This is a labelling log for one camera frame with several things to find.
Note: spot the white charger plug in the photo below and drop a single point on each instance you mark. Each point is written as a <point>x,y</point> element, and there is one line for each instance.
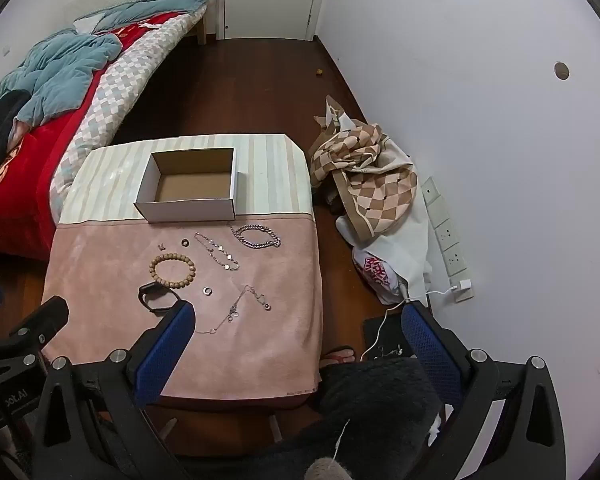
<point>464,286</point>

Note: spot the table with pink cloth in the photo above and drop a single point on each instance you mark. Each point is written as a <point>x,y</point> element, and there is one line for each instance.
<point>275,285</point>

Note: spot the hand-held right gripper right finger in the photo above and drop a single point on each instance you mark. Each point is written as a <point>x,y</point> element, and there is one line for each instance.
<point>430,350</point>

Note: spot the brown checkered cloth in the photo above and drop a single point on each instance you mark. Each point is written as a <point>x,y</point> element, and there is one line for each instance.
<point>375,175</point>

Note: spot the blue quilt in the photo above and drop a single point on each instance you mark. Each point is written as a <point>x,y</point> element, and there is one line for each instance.
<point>65,67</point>

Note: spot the checkered bed sheet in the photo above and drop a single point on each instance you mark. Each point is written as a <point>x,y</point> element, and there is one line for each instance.
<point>125,80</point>

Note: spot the black fleece trousers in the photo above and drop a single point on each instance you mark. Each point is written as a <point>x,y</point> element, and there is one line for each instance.
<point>375,410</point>

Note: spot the white bag red print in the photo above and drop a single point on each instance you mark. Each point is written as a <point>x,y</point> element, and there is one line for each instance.
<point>380,270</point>

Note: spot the white wall socket strip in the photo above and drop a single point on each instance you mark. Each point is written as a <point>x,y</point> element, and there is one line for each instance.
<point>447,232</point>

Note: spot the white cardboard box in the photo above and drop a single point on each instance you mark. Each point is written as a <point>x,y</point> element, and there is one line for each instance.
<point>190,195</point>

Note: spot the black smart band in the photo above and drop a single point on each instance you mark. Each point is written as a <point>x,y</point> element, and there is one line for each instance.
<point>147,299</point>

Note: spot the white cloth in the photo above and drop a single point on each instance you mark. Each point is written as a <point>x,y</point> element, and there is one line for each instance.
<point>415,245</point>

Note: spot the red slipper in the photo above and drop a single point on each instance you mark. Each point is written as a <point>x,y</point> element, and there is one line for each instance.
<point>337,356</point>

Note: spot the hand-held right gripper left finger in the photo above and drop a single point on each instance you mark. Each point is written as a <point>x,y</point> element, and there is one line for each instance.
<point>164,352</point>

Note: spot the wooden bed frame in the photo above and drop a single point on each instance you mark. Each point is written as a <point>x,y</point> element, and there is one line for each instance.
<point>207,20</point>

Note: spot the bed with red blanket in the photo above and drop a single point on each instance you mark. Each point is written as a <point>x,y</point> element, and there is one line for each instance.
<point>35,160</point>

